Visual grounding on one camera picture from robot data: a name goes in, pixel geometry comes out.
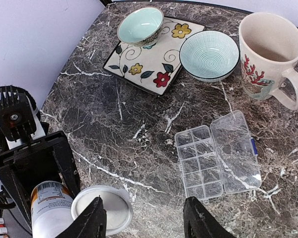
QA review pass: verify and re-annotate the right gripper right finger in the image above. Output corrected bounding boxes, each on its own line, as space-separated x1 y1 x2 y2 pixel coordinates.
183 196 235 238

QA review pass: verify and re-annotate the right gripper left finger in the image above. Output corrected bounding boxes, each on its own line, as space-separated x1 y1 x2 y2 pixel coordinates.
56 197 107 238

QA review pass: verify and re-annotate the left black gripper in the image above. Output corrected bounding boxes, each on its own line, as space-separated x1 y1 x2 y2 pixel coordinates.
0 131 80 230

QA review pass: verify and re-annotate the white bottle cap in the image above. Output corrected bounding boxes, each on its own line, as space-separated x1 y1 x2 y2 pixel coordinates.
71 185 134 236

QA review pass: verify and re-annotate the large orange label pill bottle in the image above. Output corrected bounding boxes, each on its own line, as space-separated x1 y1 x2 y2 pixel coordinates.
31 180 73 238

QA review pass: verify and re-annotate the clear plastic pill organizer box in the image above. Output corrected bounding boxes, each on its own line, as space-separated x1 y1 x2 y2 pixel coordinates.
174 110 262 204

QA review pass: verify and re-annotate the blue box latch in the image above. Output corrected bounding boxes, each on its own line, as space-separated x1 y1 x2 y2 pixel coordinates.
250 138 258 156

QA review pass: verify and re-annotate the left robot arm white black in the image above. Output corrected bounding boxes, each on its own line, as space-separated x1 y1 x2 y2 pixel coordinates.
0 116 80 238

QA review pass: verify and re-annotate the square floral ceramic plate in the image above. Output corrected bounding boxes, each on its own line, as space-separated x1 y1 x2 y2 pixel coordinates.
103 17 206 96

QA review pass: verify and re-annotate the right teal ceramic bowl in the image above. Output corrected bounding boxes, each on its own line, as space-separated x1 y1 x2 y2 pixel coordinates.
179 30 240 83

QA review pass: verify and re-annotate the teal ceramic bowl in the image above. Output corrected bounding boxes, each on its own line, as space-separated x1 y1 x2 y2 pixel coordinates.
179 30 240 83
117 7 164 47

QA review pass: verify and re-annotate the left teal ceramic bowl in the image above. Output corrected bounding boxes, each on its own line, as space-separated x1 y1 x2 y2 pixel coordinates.
117 7 164 47

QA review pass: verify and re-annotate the cream mug with coral pattern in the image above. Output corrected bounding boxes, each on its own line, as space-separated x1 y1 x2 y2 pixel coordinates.
238 12 298 111

